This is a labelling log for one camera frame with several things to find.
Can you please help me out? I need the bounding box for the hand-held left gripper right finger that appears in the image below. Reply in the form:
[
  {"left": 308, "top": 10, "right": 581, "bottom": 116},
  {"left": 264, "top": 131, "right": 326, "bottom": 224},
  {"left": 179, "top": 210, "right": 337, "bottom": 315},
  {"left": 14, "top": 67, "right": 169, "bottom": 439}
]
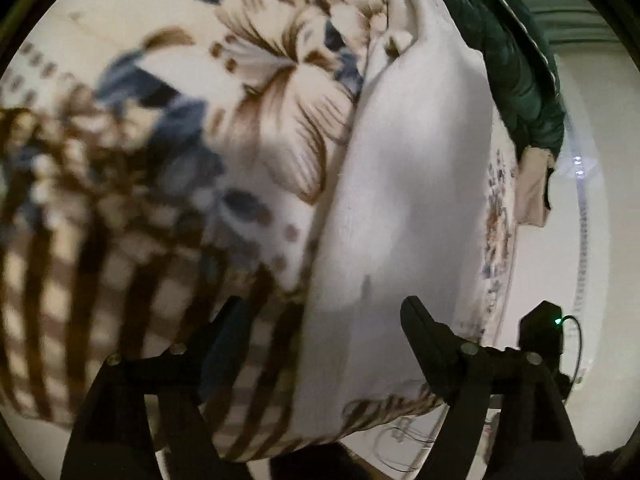
[{"left": 399, "top": 295, "right": 587, "bottom": 480}]

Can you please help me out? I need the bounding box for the beige cloth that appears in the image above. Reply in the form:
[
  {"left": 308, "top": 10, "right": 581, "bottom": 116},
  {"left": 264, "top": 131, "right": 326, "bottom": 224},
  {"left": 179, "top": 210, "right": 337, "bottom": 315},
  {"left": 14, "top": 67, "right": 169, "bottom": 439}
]
[{"left": 514, "top": 147, "right": 557, "bottom": 227}]

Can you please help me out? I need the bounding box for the white knit sweater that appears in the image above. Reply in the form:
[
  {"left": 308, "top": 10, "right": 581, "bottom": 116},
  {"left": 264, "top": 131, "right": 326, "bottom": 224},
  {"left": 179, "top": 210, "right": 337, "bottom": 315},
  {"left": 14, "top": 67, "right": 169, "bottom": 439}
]
[{"left": 289, "top": 0, "right": 507, "bottom": 447}]

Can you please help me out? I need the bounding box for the dark green quilted jacket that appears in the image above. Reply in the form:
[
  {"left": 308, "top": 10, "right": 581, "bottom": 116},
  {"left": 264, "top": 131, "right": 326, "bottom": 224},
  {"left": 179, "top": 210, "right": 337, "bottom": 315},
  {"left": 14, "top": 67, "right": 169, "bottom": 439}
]
[{"left": 417, "top": 0, "right": 567, "bottom": 162}]

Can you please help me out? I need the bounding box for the white ribbed strip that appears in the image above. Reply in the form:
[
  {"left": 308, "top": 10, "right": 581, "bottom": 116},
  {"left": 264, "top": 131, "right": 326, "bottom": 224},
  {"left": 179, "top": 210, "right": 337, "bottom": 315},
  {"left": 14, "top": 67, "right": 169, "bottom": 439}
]
[{"left": 562, "top": 105, "right": 596, "bottom": 386}]

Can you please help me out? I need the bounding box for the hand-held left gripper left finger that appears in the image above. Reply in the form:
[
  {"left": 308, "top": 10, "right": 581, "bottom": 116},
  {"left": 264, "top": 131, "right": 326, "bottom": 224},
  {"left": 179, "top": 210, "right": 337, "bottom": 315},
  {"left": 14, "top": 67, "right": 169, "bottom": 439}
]
[{"left": 60, "top": 294, "right": 257, "bottom": 480}]

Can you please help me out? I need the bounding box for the black cable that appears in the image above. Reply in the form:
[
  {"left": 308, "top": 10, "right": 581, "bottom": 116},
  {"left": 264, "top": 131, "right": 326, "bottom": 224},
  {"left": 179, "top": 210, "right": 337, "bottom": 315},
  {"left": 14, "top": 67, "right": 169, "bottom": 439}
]
[{"left": 561, "top": 314, "right": 587, "bottom": 386}]

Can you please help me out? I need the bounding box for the floral plaid printed blanket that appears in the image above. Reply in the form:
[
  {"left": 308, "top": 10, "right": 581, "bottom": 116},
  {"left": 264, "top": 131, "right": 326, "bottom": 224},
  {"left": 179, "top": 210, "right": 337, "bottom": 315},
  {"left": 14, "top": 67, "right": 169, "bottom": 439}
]
[{"left": 0, "top": 0, "right": 521, "bottom": 462}]

